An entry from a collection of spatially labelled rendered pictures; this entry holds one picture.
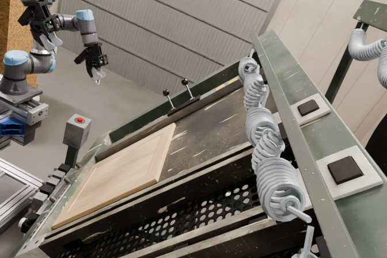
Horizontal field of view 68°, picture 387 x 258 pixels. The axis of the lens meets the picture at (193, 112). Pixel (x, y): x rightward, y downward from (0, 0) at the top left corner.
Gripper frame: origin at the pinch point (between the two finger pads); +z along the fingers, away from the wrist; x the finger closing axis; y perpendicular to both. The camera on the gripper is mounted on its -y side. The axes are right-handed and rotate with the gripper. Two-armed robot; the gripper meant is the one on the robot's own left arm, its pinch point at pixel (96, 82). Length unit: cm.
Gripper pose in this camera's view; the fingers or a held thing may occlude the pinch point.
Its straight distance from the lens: 157.7
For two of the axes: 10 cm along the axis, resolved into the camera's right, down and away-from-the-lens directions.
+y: 9.5, 0.1, -3.0
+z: 1.0, 9.3, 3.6
